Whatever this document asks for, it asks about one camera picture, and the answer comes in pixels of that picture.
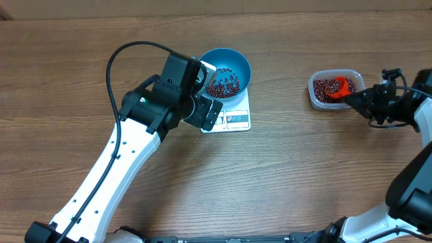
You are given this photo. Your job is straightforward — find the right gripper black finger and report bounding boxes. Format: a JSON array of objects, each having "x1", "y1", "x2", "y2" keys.
[
  {"x1": 343, "y1": 88, "x2": 373, "y2": 107},
  {"x1": 351, "y1": 103, "x2": 371, "y2": 118}
]

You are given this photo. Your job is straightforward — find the red measuring scoop blue handle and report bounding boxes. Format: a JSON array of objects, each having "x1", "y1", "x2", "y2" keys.
[{"x1": 325, "y1": 76, "x2": 351, "y2": 99}]

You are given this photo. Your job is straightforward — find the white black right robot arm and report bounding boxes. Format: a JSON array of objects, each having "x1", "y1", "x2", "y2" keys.
[{"x1": 315, "y1": 68, "x2": 431, "y2": 242}]

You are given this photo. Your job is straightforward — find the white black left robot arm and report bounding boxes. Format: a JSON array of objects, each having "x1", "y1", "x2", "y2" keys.
[{"x1": 24, "y1": 52, "x2": 223, "y2": 243}]

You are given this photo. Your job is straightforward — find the red beans in bowl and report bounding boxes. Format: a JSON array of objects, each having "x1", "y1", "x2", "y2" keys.
[{"x1": 206, "y1": 67, "x2": 240, "y2": 99}]

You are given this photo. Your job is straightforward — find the white digital kitchen scale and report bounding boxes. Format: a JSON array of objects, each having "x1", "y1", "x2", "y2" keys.
[{"x1": 201, "y1": 88, "x2": 251, "y2": 134}]

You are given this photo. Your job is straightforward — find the teal plastic bowl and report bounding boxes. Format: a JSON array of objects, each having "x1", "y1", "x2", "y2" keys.
[{"x1": 200, "y1": 48, "x2": 252, "y2": 99}]

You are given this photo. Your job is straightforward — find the clear plastic food container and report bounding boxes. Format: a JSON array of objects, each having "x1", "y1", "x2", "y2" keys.
[{"x1": 308, "y1": 69, "x2": 365, "y2": 110}]

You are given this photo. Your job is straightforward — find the red adzuki beans in container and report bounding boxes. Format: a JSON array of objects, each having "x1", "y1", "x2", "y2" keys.
[{"x1": 313, "y1": 78, "x2": 357, "y2": 103}]

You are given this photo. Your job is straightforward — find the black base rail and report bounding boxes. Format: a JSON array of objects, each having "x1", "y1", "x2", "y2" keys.
[{"x1": 104, "y1": 221, "x2": 384, "y2": 243}]

